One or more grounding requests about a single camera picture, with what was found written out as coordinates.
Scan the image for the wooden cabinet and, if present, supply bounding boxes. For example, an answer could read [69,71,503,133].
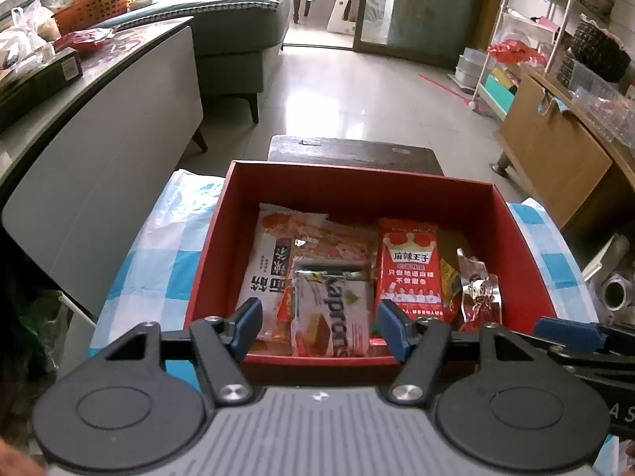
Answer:
[497,65,634,230]

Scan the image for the white noodle snack bag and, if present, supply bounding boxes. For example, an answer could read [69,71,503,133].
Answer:
[238,203,378,344]

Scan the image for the black flat box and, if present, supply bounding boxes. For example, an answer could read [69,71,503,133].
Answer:
[1,48,83,129]

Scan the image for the red yellow snack packet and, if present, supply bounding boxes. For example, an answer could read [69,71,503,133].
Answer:
[440,259,462,315]

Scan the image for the orange plastic basket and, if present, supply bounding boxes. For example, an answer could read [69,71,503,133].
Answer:
[53,0,129,36]

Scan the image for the dark wooden stool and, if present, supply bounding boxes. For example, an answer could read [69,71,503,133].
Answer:
[267,134,443,176]

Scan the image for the white storage shelf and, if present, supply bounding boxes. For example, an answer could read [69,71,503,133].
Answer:
[450,0,576,119]

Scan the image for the white Kapres wafer pack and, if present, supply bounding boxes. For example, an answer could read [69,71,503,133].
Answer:
[291,264,373,358]

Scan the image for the blue white checkered tablecloth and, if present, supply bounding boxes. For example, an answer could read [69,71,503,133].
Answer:
[92,171,597,387]

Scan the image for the silver brown candy packet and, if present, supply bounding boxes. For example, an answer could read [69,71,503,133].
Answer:
[458,248,502,332]

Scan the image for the glass sliding door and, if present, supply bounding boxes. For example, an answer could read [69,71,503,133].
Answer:
[353,0,481,69]

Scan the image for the red cardboard box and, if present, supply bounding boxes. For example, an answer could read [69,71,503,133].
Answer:
[183,159,558,383]

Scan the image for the red spicy strip packet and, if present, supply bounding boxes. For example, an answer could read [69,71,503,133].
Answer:
[375,218,445,320]

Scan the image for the grey white coffee table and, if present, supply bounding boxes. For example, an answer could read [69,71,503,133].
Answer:
[1,18,204,315]

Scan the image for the grey green sofa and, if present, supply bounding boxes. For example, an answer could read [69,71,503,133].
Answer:
[96,0,292,124]

